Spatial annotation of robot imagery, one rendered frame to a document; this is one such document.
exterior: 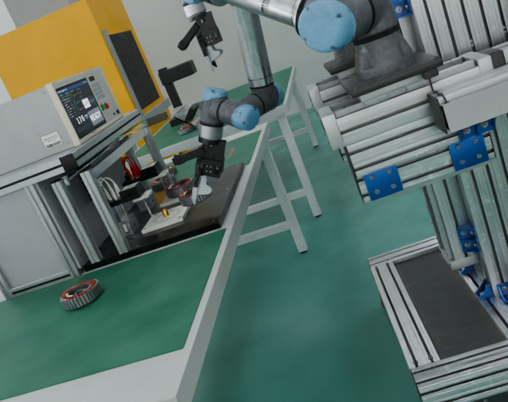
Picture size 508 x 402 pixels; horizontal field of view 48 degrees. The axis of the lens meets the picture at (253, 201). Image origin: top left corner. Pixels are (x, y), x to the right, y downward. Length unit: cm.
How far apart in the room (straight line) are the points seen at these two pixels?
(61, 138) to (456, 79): 117
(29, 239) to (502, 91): 140
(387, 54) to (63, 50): 454
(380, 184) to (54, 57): 456
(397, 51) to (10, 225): 125
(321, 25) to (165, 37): 604
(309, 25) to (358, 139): 32
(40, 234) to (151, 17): 565
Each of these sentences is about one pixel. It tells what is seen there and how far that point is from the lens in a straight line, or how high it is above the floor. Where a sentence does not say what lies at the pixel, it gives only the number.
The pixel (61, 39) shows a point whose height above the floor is 171.
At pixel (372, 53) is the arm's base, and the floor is 110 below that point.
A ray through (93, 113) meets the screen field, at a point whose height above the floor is 118.
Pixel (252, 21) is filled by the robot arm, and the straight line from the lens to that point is 171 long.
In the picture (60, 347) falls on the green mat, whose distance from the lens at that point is 147.
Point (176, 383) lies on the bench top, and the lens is 108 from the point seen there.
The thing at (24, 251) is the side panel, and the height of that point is 88.
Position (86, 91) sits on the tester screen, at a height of 125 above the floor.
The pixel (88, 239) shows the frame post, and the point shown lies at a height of 85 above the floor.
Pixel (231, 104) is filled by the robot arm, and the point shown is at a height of 107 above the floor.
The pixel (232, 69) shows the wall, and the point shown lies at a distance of 721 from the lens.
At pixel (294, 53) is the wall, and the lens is 713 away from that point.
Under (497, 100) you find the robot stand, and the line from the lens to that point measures 141.
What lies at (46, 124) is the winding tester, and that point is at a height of 121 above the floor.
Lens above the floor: 128
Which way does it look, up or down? 17 degrees down
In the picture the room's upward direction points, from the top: 22 degrees counter-clockwise
